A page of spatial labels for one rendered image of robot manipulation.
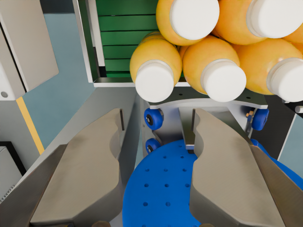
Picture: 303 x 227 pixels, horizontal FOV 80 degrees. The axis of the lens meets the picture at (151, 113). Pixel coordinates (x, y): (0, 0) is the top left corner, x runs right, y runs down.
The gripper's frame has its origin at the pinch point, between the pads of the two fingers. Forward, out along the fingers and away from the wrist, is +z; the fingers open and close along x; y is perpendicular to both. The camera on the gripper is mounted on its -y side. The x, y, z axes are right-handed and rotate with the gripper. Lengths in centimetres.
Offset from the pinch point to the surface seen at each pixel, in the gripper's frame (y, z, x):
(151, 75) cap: -0.6, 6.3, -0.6
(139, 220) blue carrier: 17.1, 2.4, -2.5
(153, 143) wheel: 17.6, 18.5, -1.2
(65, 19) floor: -4, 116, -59
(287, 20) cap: -5.1, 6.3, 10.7
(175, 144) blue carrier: 17.1, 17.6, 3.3
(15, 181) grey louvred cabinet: 124, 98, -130
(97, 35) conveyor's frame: -2.4, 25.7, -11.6
